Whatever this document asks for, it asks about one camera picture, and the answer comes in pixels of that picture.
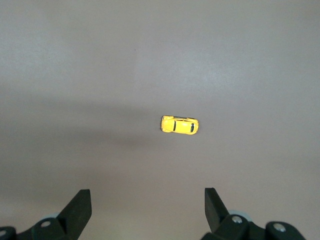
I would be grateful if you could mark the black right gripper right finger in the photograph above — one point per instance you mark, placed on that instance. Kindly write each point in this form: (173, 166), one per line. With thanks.
(217, 212)

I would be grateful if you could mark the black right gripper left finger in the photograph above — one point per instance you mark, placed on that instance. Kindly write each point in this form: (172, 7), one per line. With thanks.
(75, 212)

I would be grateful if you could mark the yellow beetle toy car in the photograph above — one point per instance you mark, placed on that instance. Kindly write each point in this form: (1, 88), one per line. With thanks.
(180, 125)

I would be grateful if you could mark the brown table mat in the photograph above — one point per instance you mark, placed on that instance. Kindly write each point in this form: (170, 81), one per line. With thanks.
(150, 62)

